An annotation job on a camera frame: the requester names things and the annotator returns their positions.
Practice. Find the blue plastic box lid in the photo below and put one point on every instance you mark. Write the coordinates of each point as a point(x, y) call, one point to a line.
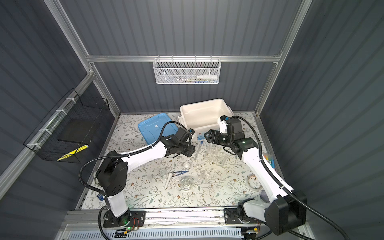
point(151, 128)

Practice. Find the white wire mesh basket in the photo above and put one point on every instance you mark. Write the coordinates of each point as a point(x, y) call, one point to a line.
point(185, 73)

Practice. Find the white bottle in basket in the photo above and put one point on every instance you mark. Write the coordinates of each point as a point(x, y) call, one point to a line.
point(208, 77)

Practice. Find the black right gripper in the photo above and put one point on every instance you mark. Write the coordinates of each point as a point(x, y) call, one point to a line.
point(213, 132)

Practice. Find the coloured marker set box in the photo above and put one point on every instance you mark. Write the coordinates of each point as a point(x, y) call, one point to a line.
point(270, 159)

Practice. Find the black wire mesh basket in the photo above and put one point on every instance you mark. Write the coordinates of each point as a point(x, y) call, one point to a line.
point(70, 130)

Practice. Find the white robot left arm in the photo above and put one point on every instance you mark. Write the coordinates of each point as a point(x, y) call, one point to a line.
point(112, 173)

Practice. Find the white plastic storage box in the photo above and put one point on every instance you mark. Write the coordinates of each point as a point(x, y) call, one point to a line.
point(203, 116)

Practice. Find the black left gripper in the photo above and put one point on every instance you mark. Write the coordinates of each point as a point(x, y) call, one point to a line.
point(191, 151)

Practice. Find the blue tweezers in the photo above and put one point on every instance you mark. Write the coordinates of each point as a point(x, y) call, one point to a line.
point(178, 173)

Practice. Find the round tape roll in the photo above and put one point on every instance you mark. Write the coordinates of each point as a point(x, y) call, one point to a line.
point(253, 183)

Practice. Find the clear glass flask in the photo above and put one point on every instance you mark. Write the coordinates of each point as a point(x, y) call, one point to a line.
point(186, 183)

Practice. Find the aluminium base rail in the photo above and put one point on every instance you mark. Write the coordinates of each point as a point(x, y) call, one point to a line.
point(190, 217)

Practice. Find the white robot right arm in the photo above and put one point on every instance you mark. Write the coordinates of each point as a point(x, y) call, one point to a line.
point(278, 206)

